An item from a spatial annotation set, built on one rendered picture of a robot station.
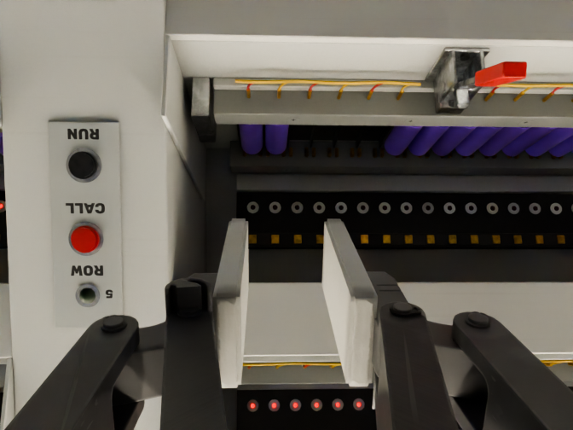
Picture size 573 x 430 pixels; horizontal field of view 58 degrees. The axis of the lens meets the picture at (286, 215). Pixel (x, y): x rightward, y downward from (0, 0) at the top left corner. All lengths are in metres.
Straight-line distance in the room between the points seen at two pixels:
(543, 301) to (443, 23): 0.19
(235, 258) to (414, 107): 0.23
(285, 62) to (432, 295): 0.18
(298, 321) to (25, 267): 0.17
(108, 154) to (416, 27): 0.20
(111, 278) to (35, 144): 0.09
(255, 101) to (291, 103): 0.02
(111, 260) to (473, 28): 0.25
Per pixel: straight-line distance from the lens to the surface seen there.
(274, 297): 0.33
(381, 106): 0.37
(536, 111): 0.40
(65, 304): 0.34
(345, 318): 0.16
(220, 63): 0.35
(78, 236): 0.32
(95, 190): 0.32
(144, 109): 0.32
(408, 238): 0.49
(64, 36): 0.34
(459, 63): 0.36
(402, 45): 0.33
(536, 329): 0.37
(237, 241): 0.18
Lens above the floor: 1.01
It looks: 5 degrees up
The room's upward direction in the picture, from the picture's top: 180 degrees counter-clockwise
